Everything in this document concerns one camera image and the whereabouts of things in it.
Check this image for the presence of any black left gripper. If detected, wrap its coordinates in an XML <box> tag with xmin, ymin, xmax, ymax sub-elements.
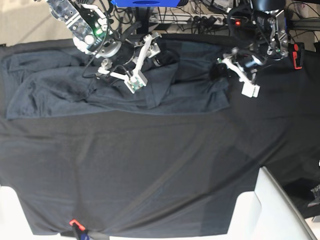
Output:
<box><xmin>209</xmin><ymin>47</ymin><xmax>267</xmax><ymax>98</ymax></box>

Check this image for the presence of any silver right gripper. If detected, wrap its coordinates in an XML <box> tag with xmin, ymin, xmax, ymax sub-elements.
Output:
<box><xmin>96</xmin><ymin>33</ymin><xmax>162</xmax><ymax>94</ymax></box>

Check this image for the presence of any dark grey T-shirt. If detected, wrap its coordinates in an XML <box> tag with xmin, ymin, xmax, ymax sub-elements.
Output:
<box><xmin>0</xmin><ymin>39</ymin><xmax>230</xmax><ymax>119</ymax></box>

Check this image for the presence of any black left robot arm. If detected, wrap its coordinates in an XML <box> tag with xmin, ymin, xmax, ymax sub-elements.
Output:
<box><xmin>217</xmin><ymin>0</ymin><xmax>289</xmax><ymax>98</ymax></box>

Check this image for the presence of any red black table clamp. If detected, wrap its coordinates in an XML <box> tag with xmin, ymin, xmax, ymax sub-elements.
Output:
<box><xmin>292</xmin><ymin>42</ymin><xmax>305</xmax><ymax>70</ymax></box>

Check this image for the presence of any blue plastic bin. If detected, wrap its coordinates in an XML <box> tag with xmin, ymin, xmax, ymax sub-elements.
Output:
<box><xmin>111</xmin><ymin>0</ymin><xmax>189</xmax><ymax>8</ymax></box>

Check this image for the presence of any power strip on floor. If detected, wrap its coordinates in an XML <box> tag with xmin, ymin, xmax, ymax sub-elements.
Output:
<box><xmin>149</xmin><ymin>12</ymin><xmax>227</xmax><ymax>26</ymax></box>

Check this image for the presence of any blue clamp at rear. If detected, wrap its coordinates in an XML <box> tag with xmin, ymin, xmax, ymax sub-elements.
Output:
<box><xmin>278</xmin><ymin>16</ymin><xmax>287</xmax><ymax>42</ymax></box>

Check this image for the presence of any red blue front clamp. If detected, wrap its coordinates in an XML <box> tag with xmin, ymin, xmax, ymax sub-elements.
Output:
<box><xmin>69</xmin><ymin>219</ymin><xmax>91</xmax><ymax>240</ymax></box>

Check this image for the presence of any black floor cable bundle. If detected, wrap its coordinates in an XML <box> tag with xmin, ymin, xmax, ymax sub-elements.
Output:
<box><xmin>109</xmin><ymin>0</ymin><xmax>241</xmax><ymax>36</ymax></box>

